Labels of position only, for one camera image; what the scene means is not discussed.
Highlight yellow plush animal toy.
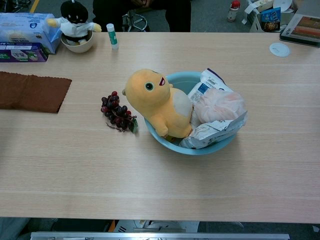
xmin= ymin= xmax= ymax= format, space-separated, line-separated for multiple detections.
xmin=121 ymin=68 xmax=196 ymax=139

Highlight white snack bag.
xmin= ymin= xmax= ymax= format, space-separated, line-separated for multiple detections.
xmin=179 ymin=111 xmax=249 ymax=150

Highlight white bag with blue label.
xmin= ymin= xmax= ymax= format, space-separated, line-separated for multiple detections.
xmin=187 ymin=67 xmax=235 ymax=105

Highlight pink mesh bath sponge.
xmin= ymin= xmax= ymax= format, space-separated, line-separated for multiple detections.
xmin=193 ymin=89 xmax=248 ymax=124

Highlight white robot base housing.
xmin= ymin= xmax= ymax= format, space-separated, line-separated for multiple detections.
xmin=113 ymin=219 xmax=200 ymax=233

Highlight light blue plastic basin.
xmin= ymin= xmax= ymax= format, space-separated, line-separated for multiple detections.
xmin=143 ymin=71 xmax=241 ymax=156

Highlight dark red grape bunch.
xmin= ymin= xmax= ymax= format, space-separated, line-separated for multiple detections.
xmin=100 ymin=90 xmax=139 ymax=135

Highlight green white glue stick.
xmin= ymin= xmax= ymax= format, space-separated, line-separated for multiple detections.
xmin=106 ymin=23 xmax=120 ymax=50

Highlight chrome stool base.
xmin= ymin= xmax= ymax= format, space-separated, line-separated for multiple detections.
xmin=122 ymin=12 xmax=151 ymax=33

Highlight person in black clothes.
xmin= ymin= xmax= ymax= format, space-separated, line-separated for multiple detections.
xmin=92 ymin=0 xmax=192 ymax=33

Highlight beige bowl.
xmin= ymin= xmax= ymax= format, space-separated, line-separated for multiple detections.
xmin=60 ymin=31 xmax=95 ymax=54

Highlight black and white plush doll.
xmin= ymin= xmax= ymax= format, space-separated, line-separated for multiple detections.
xmin=46 ymin=0 xmax=103 ymax=46

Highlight white bottle with red cap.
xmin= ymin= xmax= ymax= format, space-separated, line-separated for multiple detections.
xmin=226 ymin=0 xmax=241 ymax=23

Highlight brown cloth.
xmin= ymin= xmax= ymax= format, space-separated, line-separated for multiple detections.
xmin=0 ymin=71 xmax=73 ymax=114

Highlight white storage box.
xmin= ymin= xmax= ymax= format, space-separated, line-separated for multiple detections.
xmin=246 ymin=0 xmax=298 ymax=33

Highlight white round table cap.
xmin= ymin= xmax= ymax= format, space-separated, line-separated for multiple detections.
xmin=269 ymin=42 xmax=291 ymax=58

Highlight blue snack bag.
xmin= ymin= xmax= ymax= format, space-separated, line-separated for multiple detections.
xmin=260 ymin=6 xmax=282 ymax=33

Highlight purple carton box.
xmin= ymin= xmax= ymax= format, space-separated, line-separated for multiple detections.
xmin=0 ymin=42 xmax=50 ymax=63

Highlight blue white tissue pack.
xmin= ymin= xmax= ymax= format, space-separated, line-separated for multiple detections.
xmin=0 ymin=12 xmax=62 ymax=55

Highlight coloured pencil tin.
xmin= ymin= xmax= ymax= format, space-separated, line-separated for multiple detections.
xmin=279 ymin=12 xmax=320 ymax=48

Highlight aluminium rail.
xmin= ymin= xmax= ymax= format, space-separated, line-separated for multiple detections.
xmin=29 ymin=231 xmax=291 ymax=240

